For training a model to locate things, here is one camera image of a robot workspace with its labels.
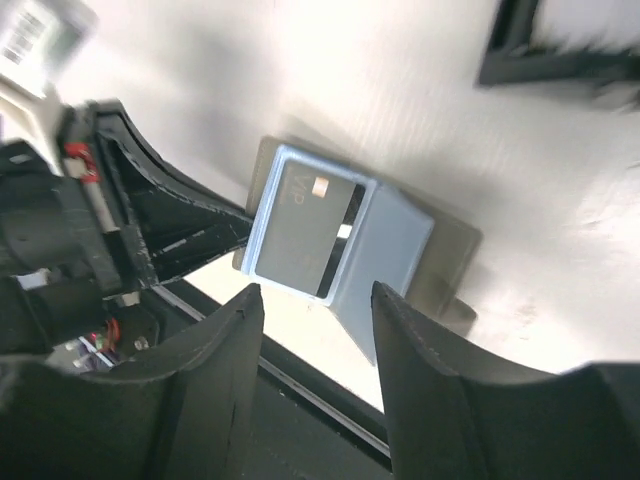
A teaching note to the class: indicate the black plastic card box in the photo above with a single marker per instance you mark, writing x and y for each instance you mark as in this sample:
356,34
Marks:
593,45

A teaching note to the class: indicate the black VIP credit card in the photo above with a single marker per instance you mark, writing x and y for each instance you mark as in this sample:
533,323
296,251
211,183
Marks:
302,246

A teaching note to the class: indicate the grey leather card holder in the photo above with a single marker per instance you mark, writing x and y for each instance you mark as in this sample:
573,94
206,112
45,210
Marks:
417,248

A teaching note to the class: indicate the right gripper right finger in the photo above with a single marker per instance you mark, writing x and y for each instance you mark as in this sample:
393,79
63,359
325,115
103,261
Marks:
454,410

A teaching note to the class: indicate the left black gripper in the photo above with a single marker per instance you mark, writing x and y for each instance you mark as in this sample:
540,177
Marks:
79,249

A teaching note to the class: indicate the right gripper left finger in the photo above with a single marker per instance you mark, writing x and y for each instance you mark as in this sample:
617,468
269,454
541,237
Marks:
180,410

